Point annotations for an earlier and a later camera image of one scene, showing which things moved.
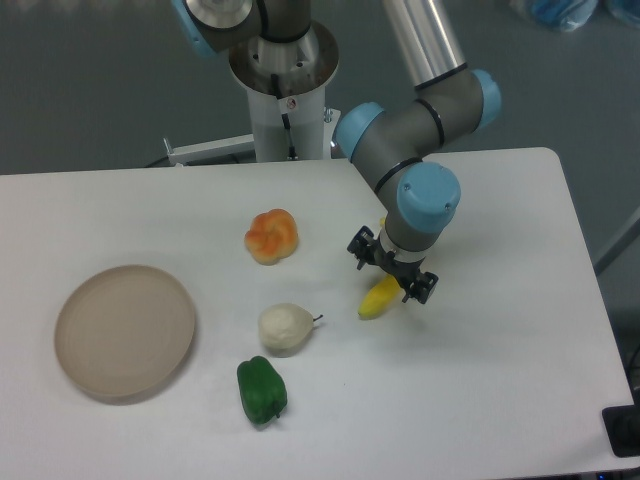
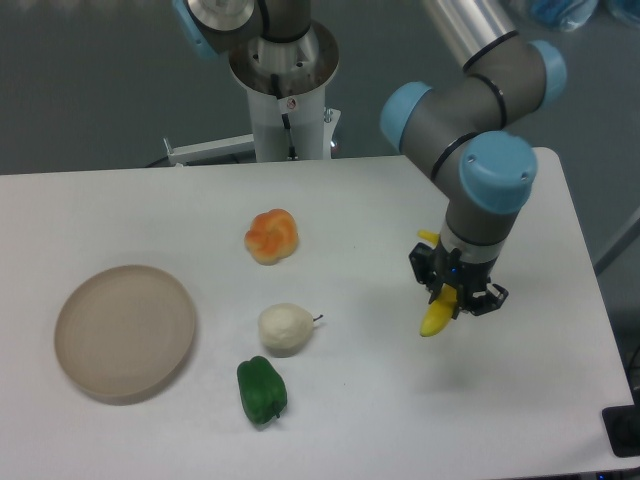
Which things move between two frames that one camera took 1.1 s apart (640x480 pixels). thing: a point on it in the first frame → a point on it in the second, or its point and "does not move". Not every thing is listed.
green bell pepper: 263,390 does not move
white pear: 284,327 does not move
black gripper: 365,247 → 466,277
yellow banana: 382,296 → 443,300
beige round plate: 124,330 does not move
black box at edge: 622,427 does not move
